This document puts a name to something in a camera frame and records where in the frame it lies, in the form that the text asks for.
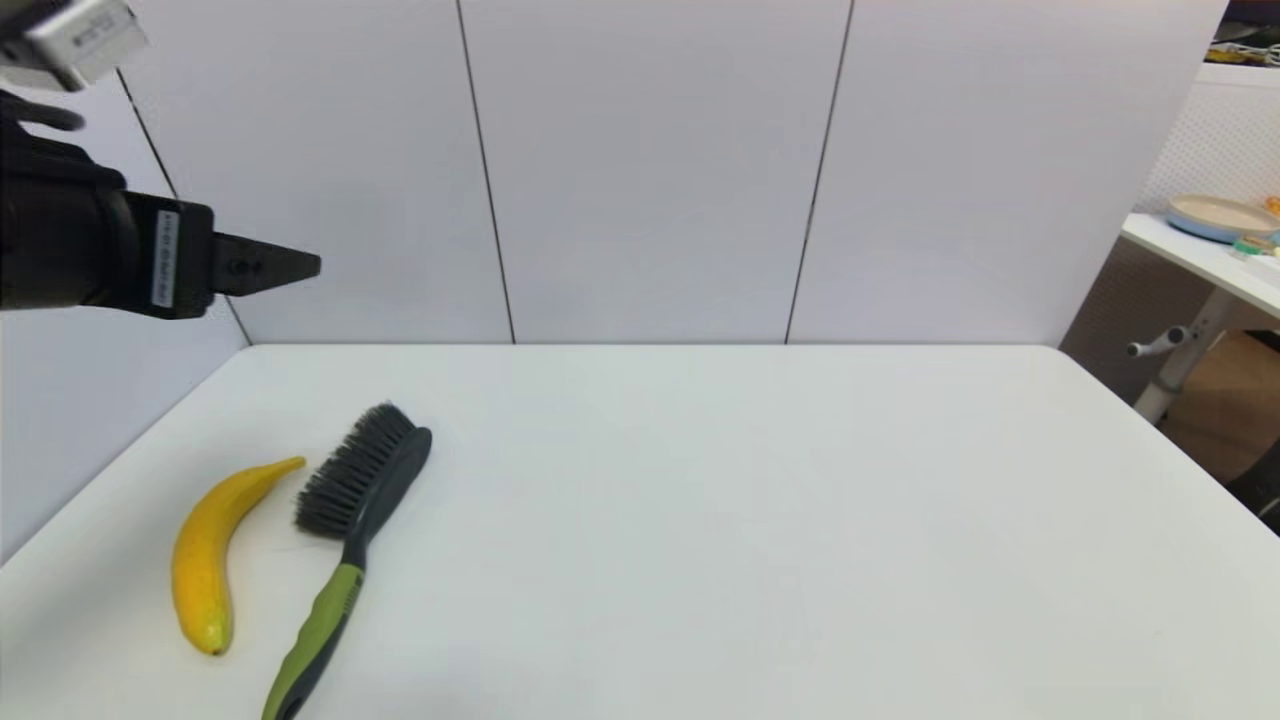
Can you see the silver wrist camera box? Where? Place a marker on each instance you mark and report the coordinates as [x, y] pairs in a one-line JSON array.
[[80, 40]]

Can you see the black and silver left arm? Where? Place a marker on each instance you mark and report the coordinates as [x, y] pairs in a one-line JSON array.
[[50, 240]]

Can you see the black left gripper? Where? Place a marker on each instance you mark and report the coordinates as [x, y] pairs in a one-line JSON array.
[[165, 258]]

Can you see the yellow banana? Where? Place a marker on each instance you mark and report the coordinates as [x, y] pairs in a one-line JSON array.
[[200, 560]]

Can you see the dark cluttered shelf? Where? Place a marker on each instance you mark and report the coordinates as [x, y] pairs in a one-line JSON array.
[[1250, 30]]

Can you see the white side table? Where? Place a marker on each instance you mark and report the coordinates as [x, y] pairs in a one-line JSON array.
[[1215, 265]]

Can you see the small green object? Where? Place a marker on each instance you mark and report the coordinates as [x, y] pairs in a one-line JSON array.
[[1255, 245]]

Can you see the black floor object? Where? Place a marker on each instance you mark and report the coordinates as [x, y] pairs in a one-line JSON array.
[[1262, 495]]

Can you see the beige plate with blue rim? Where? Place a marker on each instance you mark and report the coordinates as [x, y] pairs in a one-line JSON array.
[[1215, 215]]

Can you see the brown cardboard box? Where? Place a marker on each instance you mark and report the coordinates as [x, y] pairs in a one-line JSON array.
[[1230, 400]]

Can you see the white pegboard panel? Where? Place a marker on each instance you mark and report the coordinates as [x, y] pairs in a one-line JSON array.
[[1225, 130]]

